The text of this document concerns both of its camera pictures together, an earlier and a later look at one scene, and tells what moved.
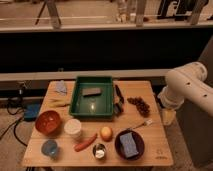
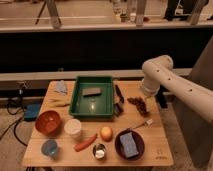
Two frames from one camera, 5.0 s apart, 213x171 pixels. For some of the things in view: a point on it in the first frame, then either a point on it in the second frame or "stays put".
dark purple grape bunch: (141, 105) stays put
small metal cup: (99, 151) stays put
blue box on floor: (31, 109) stays put
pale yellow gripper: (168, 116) → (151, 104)
